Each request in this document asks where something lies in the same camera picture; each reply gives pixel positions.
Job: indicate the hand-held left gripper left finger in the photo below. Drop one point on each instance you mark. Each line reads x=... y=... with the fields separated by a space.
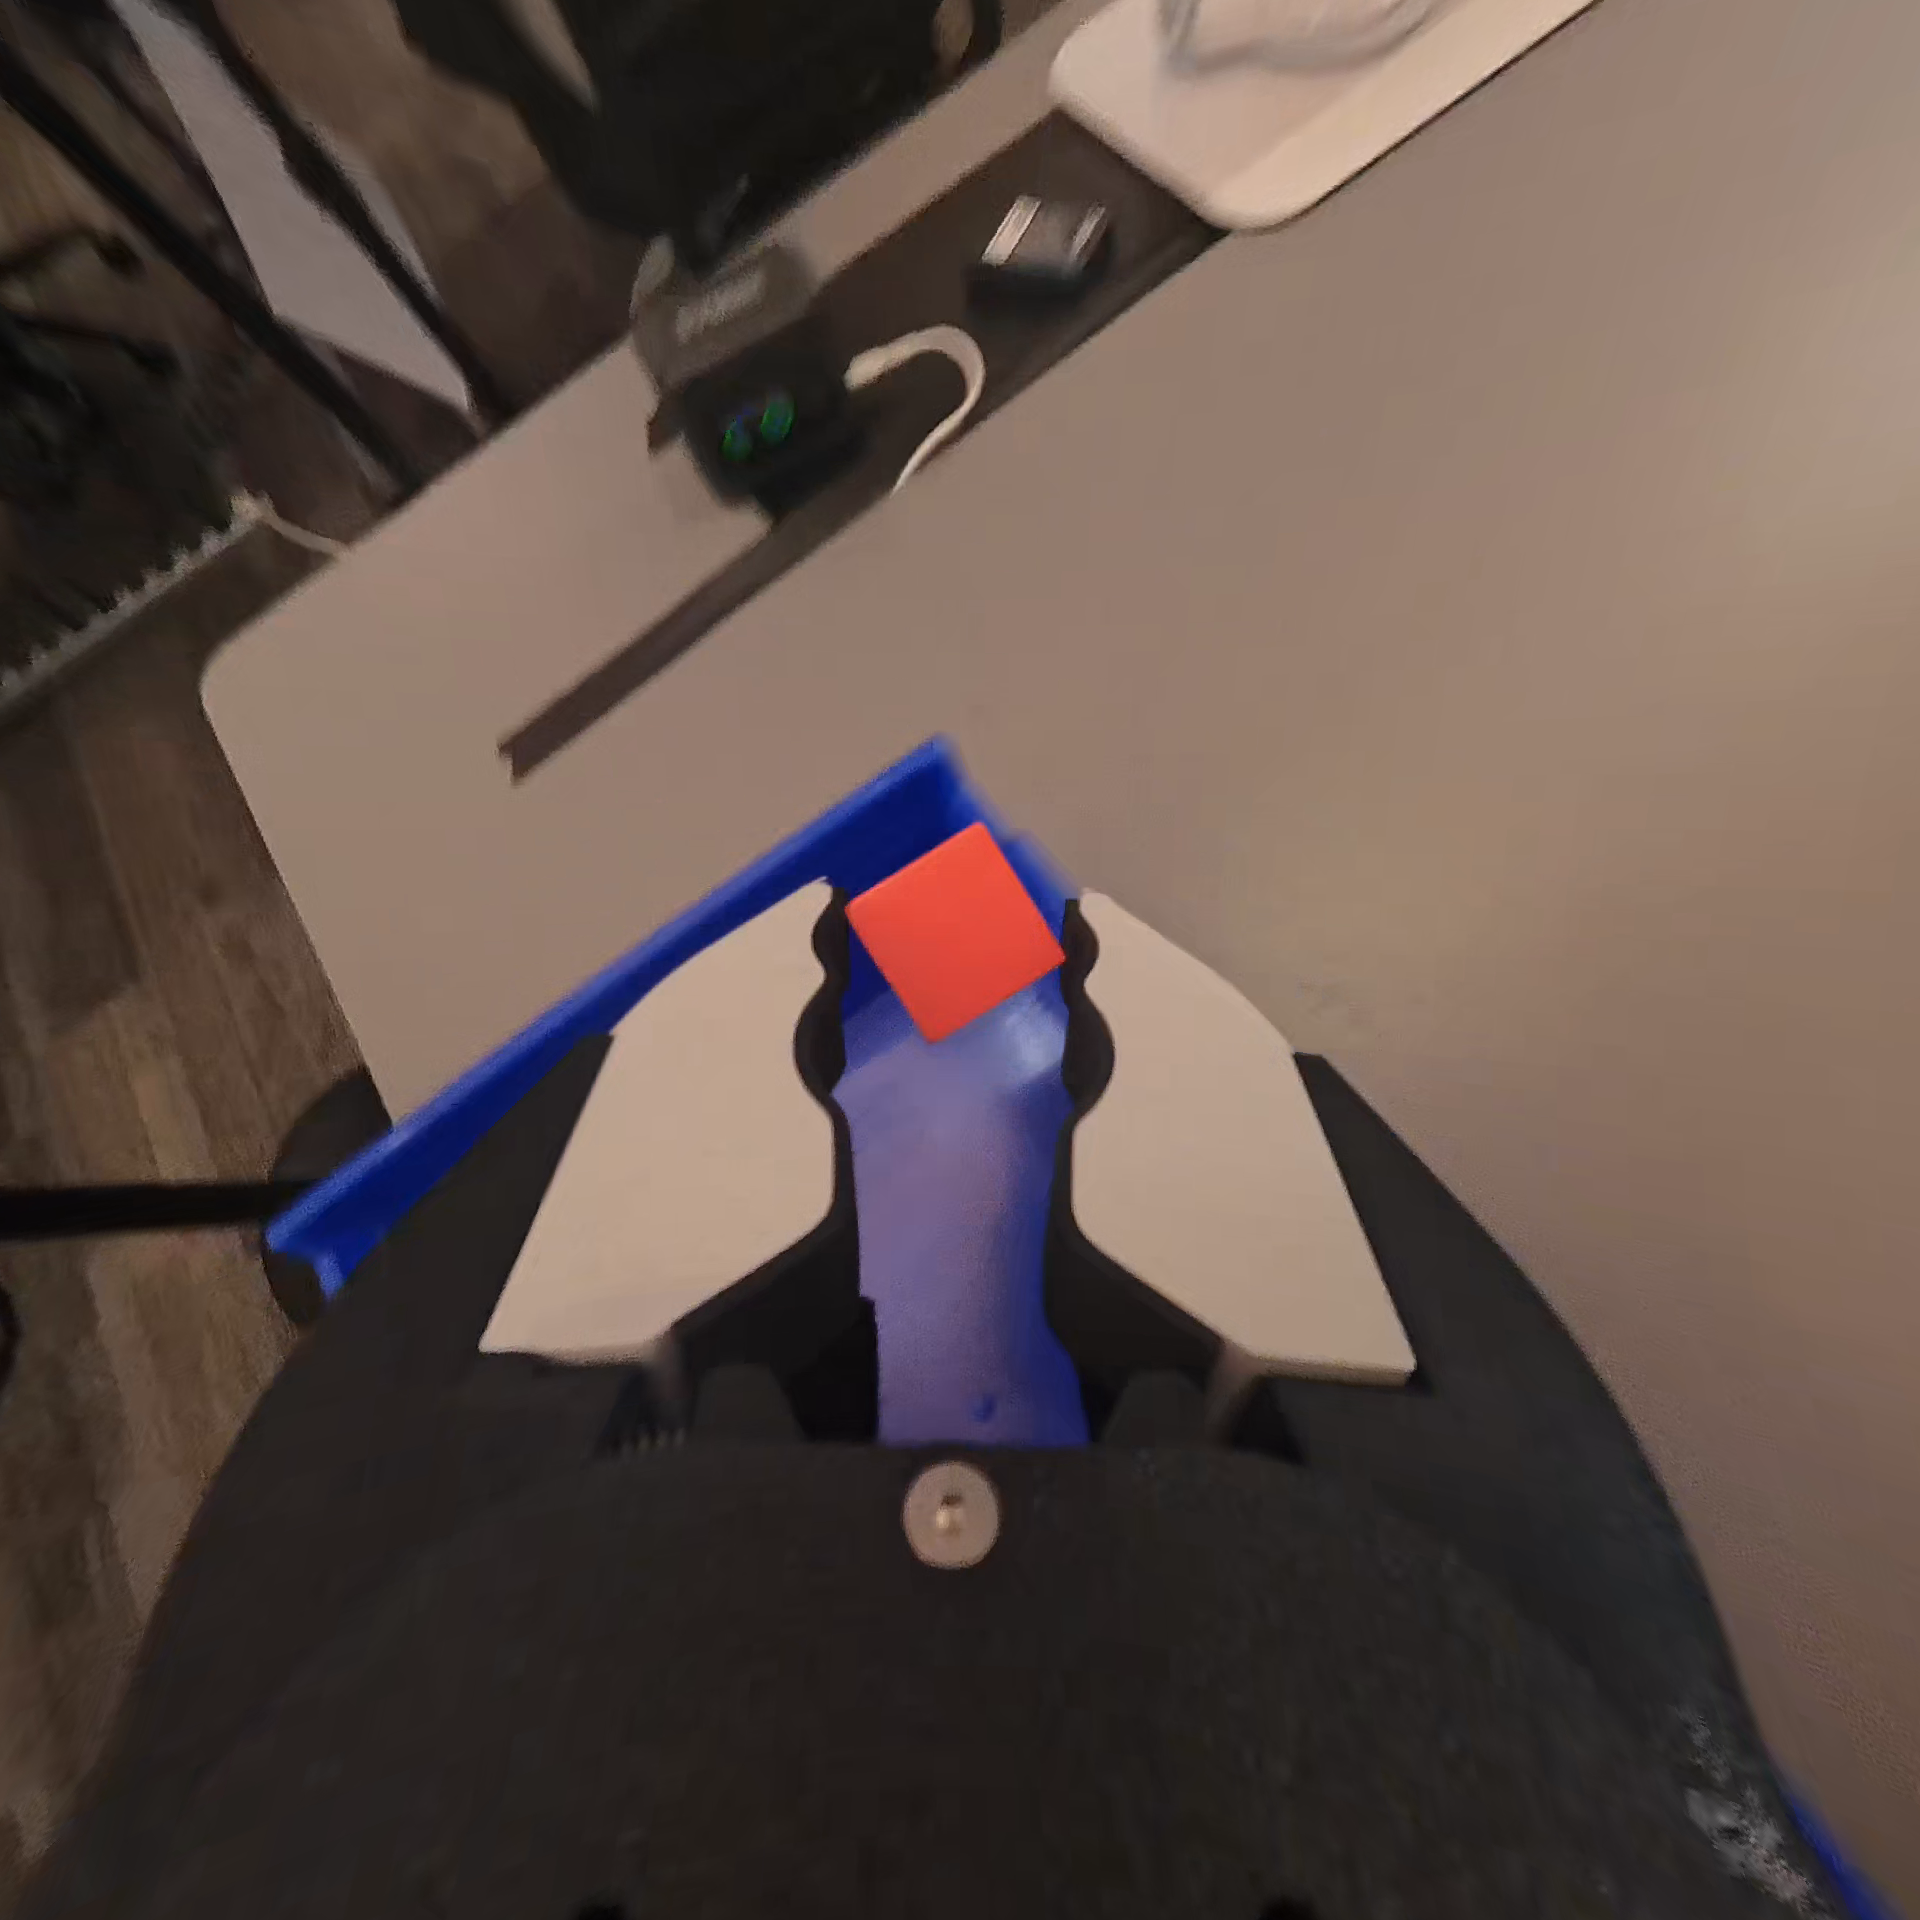
x=677 y=1171

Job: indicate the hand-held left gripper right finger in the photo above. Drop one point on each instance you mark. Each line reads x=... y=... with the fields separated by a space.
x=1215 y=1184

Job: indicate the blue plastic bin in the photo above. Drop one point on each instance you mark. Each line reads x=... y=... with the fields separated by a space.
x=961 y=1230

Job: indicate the red wooden cube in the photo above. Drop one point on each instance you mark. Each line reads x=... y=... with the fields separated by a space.
x=951 y=932

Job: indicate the black table leg base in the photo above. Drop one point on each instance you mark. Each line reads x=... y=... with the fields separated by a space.
x=339 y=1124

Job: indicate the black stand leg bar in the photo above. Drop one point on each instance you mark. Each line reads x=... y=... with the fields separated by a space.
x=152 y=1209

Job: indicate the black power box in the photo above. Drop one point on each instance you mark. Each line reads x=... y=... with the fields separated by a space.
x=749 y=392

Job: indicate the blue-edged black box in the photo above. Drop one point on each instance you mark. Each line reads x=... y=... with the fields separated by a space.
x=1042 y=251

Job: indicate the white flat panel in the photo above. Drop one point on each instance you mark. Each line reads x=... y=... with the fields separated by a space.
x=272 y=192

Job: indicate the white monitor base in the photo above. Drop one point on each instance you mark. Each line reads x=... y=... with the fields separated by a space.
x=1290 y=121

